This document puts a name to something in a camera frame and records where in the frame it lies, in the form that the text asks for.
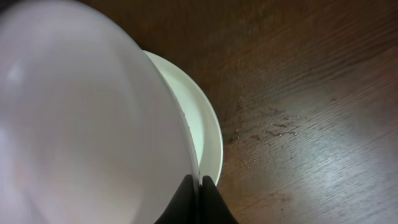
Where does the white plate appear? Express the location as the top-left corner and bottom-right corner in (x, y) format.
(146, 52), (223, 184)
(1, 1), (199, 223)

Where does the white plate top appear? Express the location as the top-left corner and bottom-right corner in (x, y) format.
(1, 1), (199, 223)

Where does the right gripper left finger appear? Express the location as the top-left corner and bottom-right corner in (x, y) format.
(155, 175), (197, 224)

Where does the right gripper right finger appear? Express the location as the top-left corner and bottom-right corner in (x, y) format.
(199, 175), (238, 224)

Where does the white plate bottom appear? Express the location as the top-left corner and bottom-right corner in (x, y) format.
(146, 52), (223, 184)

